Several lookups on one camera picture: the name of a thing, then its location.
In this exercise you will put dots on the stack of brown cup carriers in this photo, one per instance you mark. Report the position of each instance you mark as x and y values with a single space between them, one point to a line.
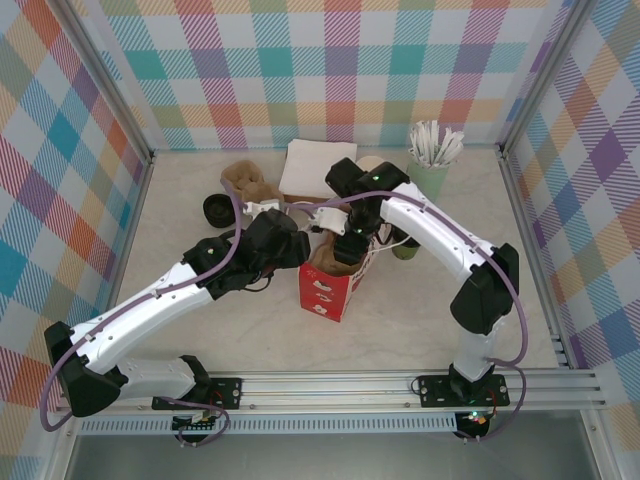
245 175

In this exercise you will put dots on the aluminium frame post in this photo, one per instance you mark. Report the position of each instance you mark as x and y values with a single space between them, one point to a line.
545 70
100 65

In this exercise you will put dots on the mint green holder cup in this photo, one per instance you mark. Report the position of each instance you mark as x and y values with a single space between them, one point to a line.
435 185

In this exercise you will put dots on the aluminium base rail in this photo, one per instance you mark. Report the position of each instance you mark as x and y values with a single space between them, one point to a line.
330 392

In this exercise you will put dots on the stack of green paper cups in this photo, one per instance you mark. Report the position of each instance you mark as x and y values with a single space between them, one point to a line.
369 161

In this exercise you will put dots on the stack of white napkins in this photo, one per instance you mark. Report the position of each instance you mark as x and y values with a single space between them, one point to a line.
310 165

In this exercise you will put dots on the white red printed paper bag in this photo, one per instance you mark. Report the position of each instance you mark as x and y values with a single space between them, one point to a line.
325 295

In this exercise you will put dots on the stack of black cup lids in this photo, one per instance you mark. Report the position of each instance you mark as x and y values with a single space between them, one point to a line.
217 212

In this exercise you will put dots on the aluminium side rail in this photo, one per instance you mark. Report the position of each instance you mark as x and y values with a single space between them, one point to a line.
530 240
127 240

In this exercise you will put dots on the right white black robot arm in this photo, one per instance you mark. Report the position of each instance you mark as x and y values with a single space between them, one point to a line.
440 235

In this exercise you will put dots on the paper wrapped straw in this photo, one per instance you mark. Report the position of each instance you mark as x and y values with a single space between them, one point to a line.
457 155
452 149
444 147
416 142
424 142
433 137

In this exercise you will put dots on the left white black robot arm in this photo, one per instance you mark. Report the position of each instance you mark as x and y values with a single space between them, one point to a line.
140 310

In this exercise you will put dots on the single green paper cup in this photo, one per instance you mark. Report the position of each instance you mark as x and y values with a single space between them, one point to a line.
406 252

